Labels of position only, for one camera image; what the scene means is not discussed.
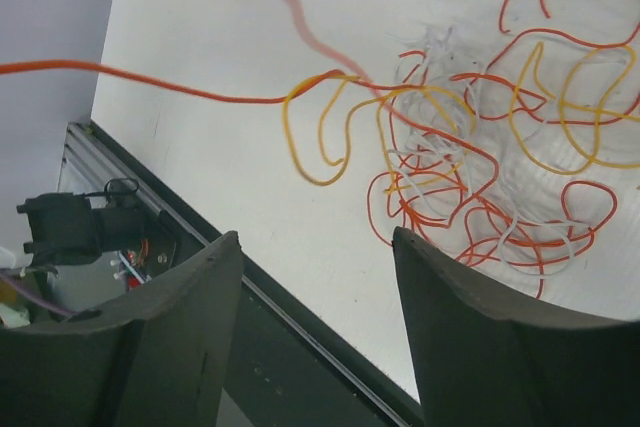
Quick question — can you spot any white tangled cable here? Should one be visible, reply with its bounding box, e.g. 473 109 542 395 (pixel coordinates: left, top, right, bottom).
387 26 586 276

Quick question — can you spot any orange cable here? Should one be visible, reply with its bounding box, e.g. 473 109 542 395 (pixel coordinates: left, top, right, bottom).
0 0 640 301

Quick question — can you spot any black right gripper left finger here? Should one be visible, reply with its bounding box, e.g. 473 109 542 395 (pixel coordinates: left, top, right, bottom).
1 231 243 426

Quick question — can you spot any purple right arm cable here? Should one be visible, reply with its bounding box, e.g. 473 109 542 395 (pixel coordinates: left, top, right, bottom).
0 271 76 319

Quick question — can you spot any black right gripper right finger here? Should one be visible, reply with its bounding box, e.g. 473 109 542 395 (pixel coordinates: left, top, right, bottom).
392 227 639 426

